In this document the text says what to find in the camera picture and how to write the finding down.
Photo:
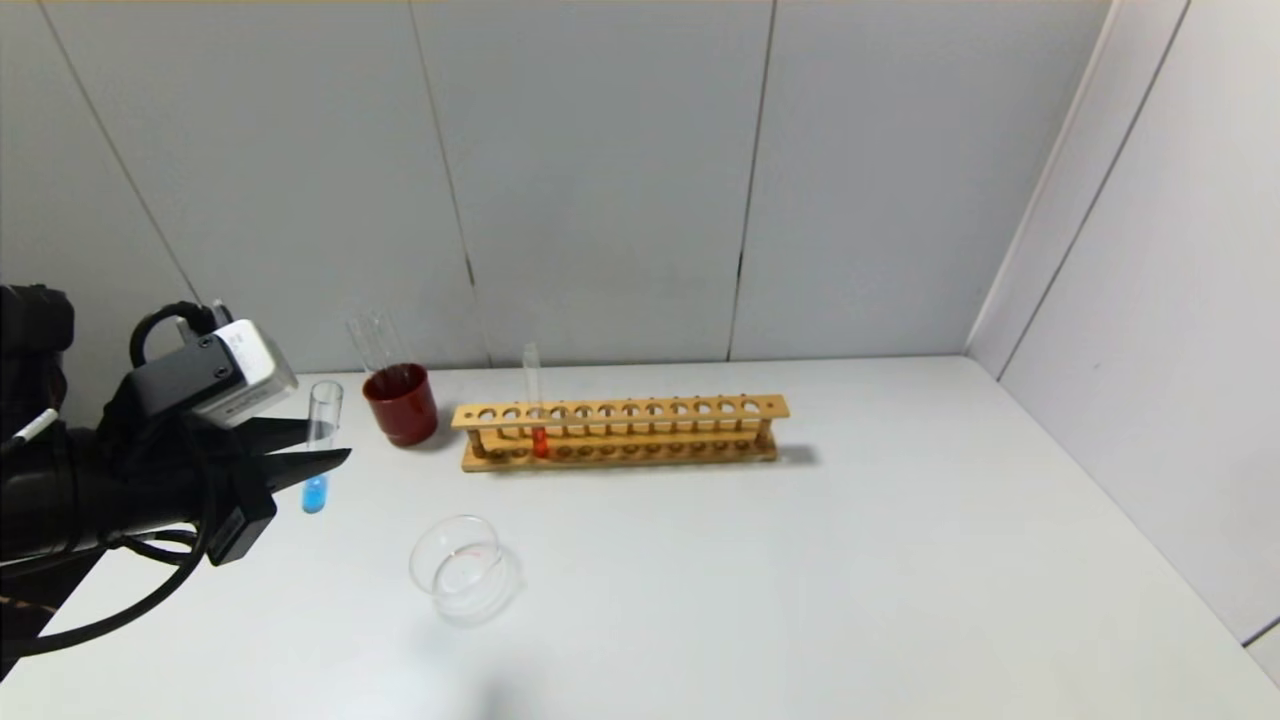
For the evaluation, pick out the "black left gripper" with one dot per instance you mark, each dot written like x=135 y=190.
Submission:
x=243 y=510

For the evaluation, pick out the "test tube with blue pigment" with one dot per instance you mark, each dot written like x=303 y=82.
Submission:
x=315 y=495

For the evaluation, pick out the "empty glass test tube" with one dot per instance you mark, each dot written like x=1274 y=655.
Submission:
x=390 y=342
x=365 y=345

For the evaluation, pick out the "test tube with red pigment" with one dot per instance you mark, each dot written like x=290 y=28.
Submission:
x=540 y=442

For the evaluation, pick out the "wooden test tube rack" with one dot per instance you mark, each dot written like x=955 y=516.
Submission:
x=620 y=410

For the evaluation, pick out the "red plastic cup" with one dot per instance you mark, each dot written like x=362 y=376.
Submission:
x=402 y=410

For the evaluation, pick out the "clear glass beaker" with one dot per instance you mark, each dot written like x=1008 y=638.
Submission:
x=465 y=575

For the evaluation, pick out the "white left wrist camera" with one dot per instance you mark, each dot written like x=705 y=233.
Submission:
x=250 y=375

